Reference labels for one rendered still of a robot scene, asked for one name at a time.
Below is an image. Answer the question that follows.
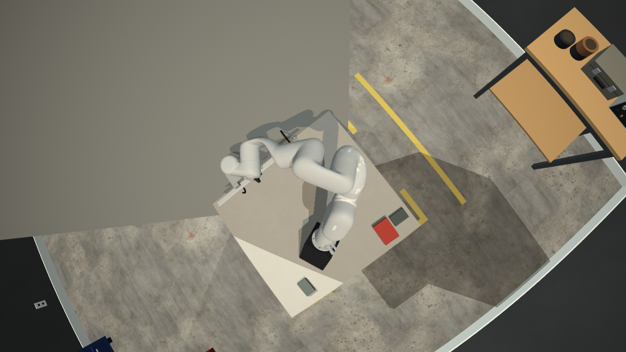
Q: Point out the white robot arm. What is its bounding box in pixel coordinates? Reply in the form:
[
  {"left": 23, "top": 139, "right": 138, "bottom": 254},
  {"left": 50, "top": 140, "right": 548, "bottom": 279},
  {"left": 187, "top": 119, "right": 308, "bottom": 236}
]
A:
[{"left": 220, "top": 137, "right": 367, "bottom": 255}]

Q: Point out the grey wall panel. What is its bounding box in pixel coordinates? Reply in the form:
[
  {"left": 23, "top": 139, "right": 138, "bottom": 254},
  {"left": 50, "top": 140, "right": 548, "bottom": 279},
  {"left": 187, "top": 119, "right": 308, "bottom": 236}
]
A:
[{"left": 0, "top": 0, "right": 350, "bottom": 240}]

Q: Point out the red rectangular block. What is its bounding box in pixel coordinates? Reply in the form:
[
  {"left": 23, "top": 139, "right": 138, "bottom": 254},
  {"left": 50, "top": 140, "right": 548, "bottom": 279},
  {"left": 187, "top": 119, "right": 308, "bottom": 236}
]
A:
[{"left": 373, "top": 218, "right": 399, "bottom": 245}]

